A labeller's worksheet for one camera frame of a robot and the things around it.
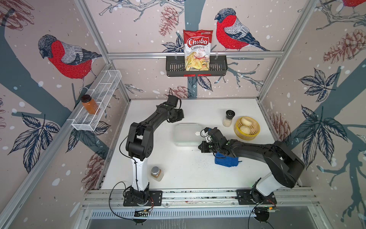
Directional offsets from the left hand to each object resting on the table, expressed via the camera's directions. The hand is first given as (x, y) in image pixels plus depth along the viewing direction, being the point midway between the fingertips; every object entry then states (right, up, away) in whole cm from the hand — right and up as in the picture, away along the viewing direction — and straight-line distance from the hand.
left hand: (185, 114), depth 97 cm
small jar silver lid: (-16, -29, -23) cm, 40 cm away
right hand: (+8, -20, -9) cm, 23 cm away
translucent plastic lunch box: (0, -14, +1) cm, 14 cm away
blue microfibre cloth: (+24, -28, -12) cm, 39 cm away
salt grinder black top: (+31, 0, 0) cm, 31 cm away
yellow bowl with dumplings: (+42, -9, -1) cm, 43 cm away
